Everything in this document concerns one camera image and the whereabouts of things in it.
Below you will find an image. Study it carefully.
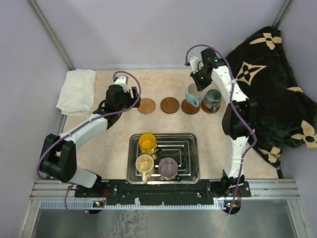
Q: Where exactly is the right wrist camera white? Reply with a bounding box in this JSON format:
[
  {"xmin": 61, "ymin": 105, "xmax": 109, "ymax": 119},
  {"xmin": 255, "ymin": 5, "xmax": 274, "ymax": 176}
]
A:
[{"xmin": 188, "ymin": 57, "xmax": 199, "ymax": 72}]

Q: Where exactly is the dark wooden coaster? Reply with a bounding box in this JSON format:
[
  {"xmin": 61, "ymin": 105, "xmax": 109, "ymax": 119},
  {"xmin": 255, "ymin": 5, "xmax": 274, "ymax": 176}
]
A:
[
  {"xmin": 181, "ymin": 99, "xmax": 200, "ymax": 115},
  {"xmin": 201, "ymin": 100, "xmax": 221, "ymax": 114},
  {"xmin": 160, "ymin": 97, "xmax": 180, "ymax": 114}
]

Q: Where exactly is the grey ceramic mug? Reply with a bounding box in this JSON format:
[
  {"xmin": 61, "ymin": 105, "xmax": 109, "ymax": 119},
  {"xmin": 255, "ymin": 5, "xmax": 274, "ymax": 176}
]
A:
[{"xmin": 203, "ymin": 89, "xmax": 221, "ymax": 113}]

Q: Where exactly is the yellow glass cup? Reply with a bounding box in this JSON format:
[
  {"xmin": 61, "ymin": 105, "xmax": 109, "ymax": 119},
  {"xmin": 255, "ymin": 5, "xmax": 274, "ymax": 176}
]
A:
[{"xmin": 138, "ymin": 133, "xmax": 159, "ymax": 155}]

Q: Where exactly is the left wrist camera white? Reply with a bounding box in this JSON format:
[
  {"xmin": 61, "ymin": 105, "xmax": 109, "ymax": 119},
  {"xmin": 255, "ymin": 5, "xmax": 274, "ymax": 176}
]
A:
[{"xmin": 114, "ymin": 75, "xmax": 130, "ymax": 92}]

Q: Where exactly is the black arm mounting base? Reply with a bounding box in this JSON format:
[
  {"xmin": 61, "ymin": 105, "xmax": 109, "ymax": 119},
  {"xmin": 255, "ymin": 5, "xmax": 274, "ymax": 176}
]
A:
[{"xmin": 75, "ymin": 176, "xmax": 251, "ymax": 214}]

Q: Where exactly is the aluminium frame rail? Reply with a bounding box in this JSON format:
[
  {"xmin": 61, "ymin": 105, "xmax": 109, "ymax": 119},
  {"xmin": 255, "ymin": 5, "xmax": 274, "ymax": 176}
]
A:
[{"xmin": 30, "ymin": 179, "xmax": 299, "ymax": 214}]

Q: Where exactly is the stainless steel tray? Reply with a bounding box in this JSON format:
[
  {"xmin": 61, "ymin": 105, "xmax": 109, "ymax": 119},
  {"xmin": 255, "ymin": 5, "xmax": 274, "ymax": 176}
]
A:
[{"xmin": 126, "ymin": 133, "xmax": 201, "ymax": 185}]

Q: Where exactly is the cream ceramic mug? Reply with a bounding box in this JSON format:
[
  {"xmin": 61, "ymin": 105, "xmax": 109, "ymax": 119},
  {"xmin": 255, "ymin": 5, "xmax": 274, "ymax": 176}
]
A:
[{"xmin": 135, "ymin": 155, "xmax": 155, "ymax": 184}]

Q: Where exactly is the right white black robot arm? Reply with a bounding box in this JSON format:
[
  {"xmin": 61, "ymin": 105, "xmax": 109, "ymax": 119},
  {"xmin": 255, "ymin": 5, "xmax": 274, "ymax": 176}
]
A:
[{"xmin": 185, "ymin": 47, "xmax": 257, "ymax": 196}]

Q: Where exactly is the white folded towel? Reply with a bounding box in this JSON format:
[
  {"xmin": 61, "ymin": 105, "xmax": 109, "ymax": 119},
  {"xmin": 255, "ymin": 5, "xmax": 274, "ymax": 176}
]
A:
[{"xmin": 56, "ymin": 69, "xmax": 97, "ymax": 117}]

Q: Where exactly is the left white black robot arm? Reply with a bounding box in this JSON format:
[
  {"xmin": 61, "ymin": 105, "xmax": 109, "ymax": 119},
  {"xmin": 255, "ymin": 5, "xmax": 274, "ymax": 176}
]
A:
[{"xmin": 37, "ymin": 84, "xmax": 141, "ymax": 197}]

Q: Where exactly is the black floral blanket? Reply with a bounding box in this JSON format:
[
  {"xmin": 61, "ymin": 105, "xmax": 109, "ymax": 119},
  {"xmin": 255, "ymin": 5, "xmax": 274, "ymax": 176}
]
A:
[{"xmin": 226, "ymin": 26, "xmax": 317, "ymax": 168}]

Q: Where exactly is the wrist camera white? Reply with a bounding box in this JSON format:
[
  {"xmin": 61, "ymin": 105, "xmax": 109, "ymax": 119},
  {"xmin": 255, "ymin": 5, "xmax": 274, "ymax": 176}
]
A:
[
  {"xmin": 188, "ymin": 57, "xmax": 199, "ymax": 72},
  {"xmin": 114, "ymin": 75, "xmax": 130, "ymax": 92}
]

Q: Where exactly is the purple ceramic mug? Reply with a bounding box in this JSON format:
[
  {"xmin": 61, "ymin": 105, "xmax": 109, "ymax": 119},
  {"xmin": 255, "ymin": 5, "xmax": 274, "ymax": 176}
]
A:
[{"xmin": 158, "ymin": 158, "xmax": 178, "ymax": 180}]

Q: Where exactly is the woven rattan coaster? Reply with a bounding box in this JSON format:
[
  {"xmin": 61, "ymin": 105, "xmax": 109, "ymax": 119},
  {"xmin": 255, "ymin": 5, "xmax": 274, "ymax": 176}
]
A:
[{"xmin": 138, "ymin": 98, "xmax": 156, "ymax": 115}]

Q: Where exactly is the white mug blue handle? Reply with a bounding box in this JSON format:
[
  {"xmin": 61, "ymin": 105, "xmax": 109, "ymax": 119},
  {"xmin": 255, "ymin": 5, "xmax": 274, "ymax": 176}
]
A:
[{"xmin": 185, "ymin": 83, "xmax": 203, "ymax": 107}]

